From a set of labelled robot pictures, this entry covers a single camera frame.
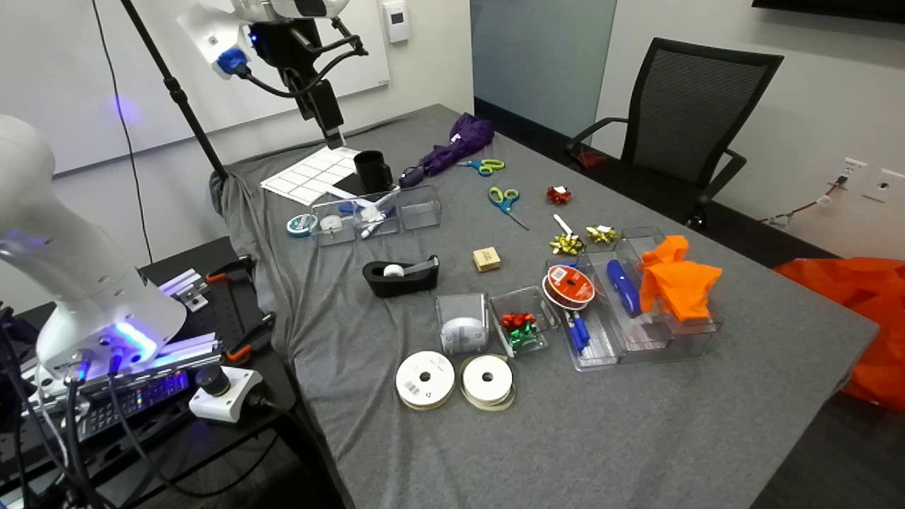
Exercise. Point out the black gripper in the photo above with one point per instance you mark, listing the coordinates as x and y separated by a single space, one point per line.
318 101

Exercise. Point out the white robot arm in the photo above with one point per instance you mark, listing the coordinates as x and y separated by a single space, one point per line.
102 304

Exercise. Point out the clear compartment tray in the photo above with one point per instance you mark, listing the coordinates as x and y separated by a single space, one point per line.
348 217

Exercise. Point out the black tape dispenser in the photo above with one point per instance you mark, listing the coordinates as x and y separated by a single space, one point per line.
395 278

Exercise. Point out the blue marker in tray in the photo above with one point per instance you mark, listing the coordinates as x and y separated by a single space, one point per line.
622 287

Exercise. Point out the blue pen in tray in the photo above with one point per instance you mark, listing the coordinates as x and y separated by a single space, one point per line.
578 332

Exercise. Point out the large clear organizer tray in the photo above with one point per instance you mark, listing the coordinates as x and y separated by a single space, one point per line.
597 296

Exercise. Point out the orange cloth in tray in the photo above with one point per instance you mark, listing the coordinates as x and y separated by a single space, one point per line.
673 281

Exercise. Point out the white label sheet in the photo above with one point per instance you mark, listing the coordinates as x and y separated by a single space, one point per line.
315 176

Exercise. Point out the black cylindrical cup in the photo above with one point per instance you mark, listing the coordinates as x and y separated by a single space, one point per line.
372 171

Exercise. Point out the blue tape roll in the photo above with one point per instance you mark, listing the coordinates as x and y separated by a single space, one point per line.
300 223

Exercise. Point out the purple folded umbrella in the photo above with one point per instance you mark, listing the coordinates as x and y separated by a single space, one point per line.
467 135

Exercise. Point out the green yellow scissors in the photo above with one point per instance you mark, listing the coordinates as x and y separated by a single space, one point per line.
487 168

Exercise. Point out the blue green scissors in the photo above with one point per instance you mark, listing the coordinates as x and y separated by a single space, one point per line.
505 200

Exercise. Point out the beige sticky note block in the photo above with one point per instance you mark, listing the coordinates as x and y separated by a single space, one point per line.
487 258

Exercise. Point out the red gift bow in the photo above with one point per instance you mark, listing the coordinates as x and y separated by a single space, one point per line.
559 196

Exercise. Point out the clear box white ribbon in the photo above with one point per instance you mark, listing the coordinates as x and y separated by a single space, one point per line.
463 322

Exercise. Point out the grey table cloth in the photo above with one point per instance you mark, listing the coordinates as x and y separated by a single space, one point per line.
454 360

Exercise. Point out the gold gift bow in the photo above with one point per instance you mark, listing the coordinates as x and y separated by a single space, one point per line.
567 244

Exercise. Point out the red green bows box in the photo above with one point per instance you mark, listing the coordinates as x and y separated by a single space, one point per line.
522 319

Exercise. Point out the white ribbon spool left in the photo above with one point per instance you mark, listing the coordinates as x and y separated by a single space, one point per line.
426 378

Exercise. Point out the white ribbon spool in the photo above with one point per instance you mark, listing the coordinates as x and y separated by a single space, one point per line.
426 378
487 383

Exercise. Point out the white emergency stop button box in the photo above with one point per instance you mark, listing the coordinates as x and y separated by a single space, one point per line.
222 391

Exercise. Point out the orange ribbon spool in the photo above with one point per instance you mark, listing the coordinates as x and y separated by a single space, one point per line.
569 287

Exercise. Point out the yellow gift bow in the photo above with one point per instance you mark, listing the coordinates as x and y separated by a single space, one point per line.
603 234

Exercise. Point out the white ribbon spool right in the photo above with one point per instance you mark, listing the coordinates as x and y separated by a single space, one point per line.
487 383

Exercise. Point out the black mesh office chair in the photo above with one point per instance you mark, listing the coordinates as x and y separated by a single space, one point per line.
686 107

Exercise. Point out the orange bag on floor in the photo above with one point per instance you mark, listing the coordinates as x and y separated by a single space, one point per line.
871 288

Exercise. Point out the black camera tripod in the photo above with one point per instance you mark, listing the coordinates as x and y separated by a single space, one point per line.
174 87

